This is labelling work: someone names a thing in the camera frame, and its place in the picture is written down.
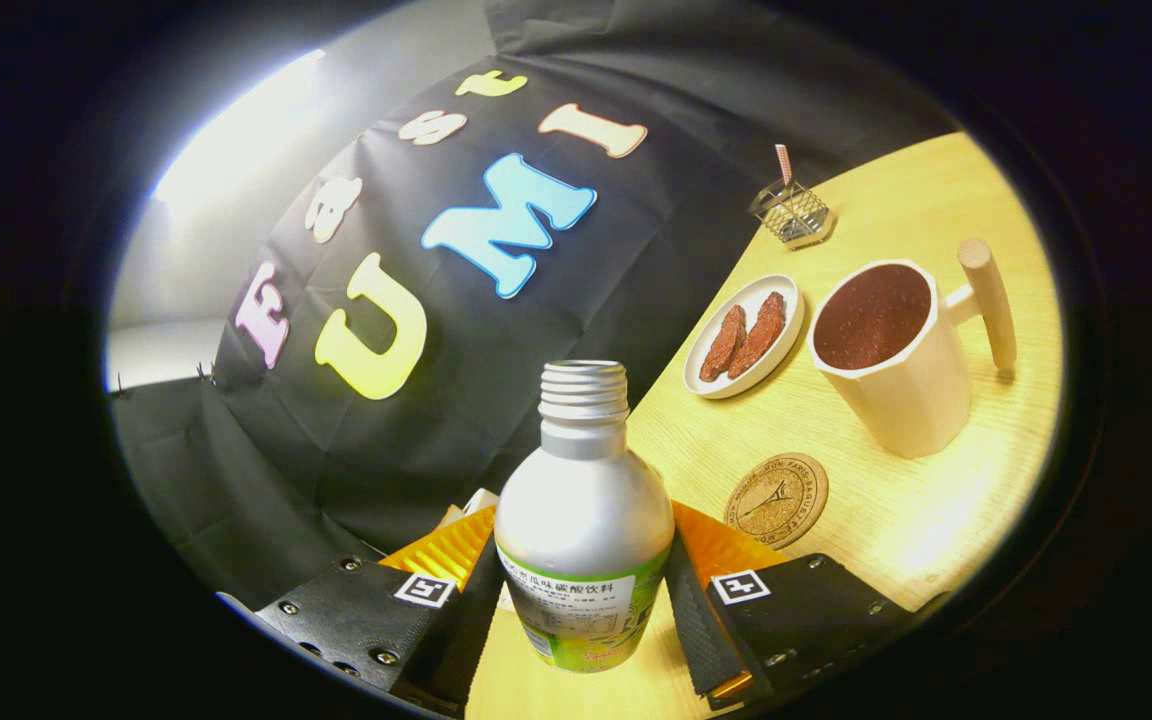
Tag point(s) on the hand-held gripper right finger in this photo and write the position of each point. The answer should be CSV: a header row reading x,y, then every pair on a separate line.
x,y
696,620

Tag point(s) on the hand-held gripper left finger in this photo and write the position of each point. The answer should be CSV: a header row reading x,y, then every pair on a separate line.
x,y
466,630

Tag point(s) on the round cork coaster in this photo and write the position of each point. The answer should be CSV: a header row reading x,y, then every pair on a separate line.
x,y
776,500

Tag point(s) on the silver bottle with green label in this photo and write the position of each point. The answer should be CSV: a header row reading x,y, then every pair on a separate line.
x,y
581,510

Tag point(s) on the white toaster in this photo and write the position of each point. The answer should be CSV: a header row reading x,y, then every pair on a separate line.
x,y
481,498

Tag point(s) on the wooden table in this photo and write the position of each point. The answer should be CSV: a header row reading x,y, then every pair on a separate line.
x,y
896,500

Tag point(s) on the red-brown meat slice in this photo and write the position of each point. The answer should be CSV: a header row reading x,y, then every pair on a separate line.
x,y
758,335
724,344

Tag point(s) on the white round plate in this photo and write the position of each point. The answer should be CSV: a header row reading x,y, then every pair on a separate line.
x,y
781,350

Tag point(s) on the red striped straw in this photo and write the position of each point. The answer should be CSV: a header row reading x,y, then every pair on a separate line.
x,y
784,165

